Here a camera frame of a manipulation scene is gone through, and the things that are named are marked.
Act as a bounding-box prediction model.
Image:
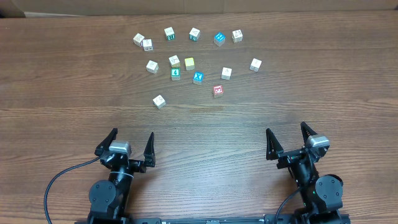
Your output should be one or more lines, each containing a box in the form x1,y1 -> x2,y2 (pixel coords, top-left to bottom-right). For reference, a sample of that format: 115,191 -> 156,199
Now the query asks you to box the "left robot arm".
87,128 -> 155,223

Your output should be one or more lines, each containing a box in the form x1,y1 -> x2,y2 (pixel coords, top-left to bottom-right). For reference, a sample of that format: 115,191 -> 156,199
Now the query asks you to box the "yellow top block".
185,57 -> 195,70

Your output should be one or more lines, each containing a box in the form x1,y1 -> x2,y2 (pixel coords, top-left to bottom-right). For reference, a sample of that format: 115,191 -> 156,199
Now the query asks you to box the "plain wooden block front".
152,95 -> 166,109

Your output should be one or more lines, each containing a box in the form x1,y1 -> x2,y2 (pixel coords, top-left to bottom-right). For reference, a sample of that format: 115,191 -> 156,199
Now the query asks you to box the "plain wooden block right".
249,58 -> 262,72

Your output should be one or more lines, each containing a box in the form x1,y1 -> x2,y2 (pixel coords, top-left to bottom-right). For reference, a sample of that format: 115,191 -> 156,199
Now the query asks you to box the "red number 3 block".
213,85 -> 224,98

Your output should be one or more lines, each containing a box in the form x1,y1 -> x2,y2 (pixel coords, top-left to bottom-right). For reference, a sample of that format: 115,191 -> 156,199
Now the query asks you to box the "blue X block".
193,72 -> 204,85

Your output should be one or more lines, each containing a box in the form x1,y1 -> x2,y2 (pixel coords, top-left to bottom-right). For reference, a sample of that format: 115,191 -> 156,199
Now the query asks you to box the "wooden block far right top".
232,29 -> 243,43

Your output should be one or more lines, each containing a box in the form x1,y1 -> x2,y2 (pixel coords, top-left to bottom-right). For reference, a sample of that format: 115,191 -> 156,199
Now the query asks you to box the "blue top block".
214,32 -> 226,47

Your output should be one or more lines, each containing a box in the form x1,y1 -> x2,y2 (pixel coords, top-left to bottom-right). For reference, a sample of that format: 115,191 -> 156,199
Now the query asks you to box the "wooden block green H side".
164,27 -> 175,40

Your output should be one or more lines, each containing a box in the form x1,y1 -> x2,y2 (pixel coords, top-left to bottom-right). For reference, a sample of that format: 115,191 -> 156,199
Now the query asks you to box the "plain wooden block far-left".
133,33 -> 145,47

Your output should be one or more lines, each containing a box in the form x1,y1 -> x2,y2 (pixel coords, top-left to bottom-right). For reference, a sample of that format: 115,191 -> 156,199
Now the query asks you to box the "wooden letter A block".
221,67 -> 232,80

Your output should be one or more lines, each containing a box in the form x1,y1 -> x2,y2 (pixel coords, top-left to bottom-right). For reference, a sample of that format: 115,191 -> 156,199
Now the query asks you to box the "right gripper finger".
300,121 -> 317,146
266,128 -> 284,161

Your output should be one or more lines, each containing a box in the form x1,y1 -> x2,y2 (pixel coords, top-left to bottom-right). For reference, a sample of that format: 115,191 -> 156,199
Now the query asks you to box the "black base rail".
75,214 -> 351,224

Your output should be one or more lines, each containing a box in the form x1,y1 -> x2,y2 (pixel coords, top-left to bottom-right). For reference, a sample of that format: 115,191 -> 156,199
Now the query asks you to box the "plain wooden block left-middle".
146,60 -> 159,74

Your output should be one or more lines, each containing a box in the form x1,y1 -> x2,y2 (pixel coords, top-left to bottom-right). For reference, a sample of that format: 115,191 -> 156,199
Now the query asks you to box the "wooden block yellow side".
169,55 -> 180,68

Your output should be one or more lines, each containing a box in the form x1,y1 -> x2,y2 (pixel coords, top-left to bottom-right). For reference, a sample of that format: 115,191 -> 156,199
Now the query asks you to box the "wooden block red-edged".
142,39 -> 154,52

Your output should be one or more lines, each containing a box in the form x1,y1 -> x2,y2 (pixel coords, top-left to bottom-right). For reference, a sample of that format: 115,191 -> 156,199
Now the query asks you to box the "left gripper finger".
95,128 -> 118,156
144,132 -> 155,167

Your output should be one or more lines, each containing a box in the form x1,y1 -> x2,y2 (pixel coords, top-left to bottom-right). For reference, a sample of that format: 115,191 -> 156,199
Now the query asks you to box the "plain wooden block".
152,95 -> 166,109
249,58 -> 262,72
146,60 -> 159,74
133,33 -> 145,47

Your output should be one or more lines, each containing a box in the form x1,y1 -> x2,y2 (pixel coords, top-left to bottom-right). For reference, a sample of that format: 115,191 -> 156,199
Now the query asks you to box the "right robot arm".
264,122 -> 351,224

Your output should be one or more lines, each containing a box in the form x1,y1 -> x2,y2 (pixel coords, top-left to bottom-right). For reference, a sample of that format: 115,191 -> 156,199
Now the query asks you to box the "cardboard strip at table back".
1,0 -> 397,17

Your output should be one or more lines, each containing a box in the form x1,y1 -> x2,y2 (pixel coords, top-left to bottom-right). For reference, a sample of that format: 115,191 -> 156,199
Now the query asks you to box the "wooden block teal side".
189,27 -> 200,42

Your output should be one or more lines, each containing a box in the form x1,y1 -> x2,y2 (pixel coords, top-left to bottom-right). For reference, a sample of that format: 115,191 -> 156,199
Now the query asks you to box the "green number 4 block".
170,68 -> 181,81

